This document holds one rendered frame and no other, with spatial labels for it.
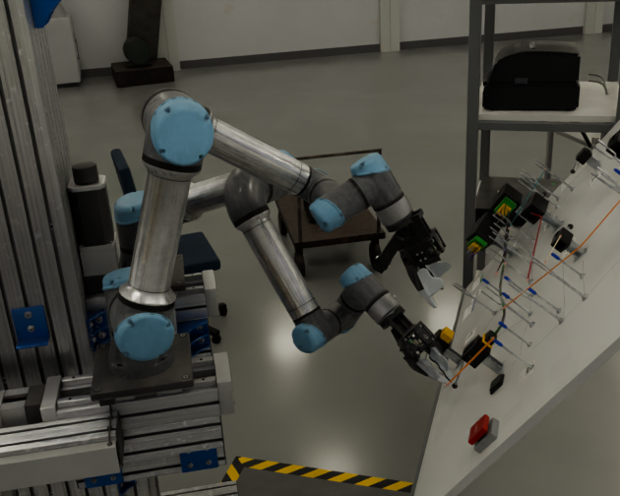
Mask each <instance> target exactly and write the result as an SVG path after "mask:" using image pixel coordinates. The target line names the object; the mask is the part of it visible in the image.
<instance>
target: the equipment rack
mask: <svg viewBox="0 0 620 496"><path fill-rule="evenodd" d="M573 2H615V4H614V15H613V25H612V36H611V45H610V55H609V66H608V76H607V82H605V83H606V87H607V91H608V94H605V89H604V87H603V85H601V84H599V83H593V82H580V98H579V107H576V109H571V110H565V109H494V110H489V109H484V107H482V93H483V89H484V85H483V81H482V84H481V86H480V88H479V85H480V53H481V22H482V5H485V21H484V51H483V80H484V76H485V73H489V70H492V67H493V57H494V31H495V5H496V4H529V3H573ZM619 66H620V0H469V34H468V73H467V113H466V151H465V228H464V267H463V288H464V289H466V288H467V287H468V286H469V284H470V283H471V282H472V281H473V273H474V256H473V255H474V254H473V255H472V256H473V257H472V256H471V257H472V258H471V259H469V257H470V255H471V254H472V252H470V251H469V252H468V253H466V252H467V251H468V249H467V248H468V246H467V244H468V241H466V238H467V236H468V235H469V233H470V232H471V230H472V228H473V227H474V225H475V210H476V196H477V192H478V189H479V185H480V182H481V179H482V175H483V176H489V160H490V135H491V130H495V131H538V132H583V133H603V137H604V136H605V135H606V134H607V133H608V132H609V131H610V130H611V129H612V128H613V127H614V125H615V124H616V123H617V122H618V121H619V120H620V79H619V85H618V76H619ZM480 120H481V121H480ZM491 120H513V121H491ZM531 121H565V122H531ZM583 122H605V123H583ZM478 130H481V141H480V170H479V183H478V187H477V190H476V178H477V148H478ZM485 265H486V249H485V250H483V251H482V252H481V251H479V252H478V253H477V261H476V274H475V278H476V277H477V276H478V275H479V273H480V272H481V271H482V270H483V269H484V268H485Z"/></svg>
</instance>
